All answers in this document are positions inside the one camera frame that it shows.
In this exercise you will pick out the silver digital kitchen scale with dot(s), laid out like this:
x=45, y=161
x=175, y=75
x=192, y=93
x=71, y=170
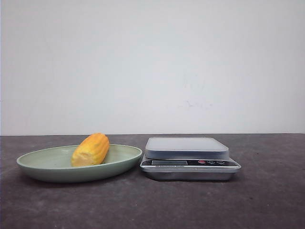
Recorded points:
x=187, y=158

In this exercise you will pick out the pale green shallow plate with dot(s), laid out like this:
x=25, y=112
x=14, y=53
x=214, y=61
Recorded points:
x=54, y=164

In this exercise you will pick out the yellow corn cob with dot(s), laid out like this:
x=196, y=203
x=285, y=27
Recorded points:
x=91, y=151

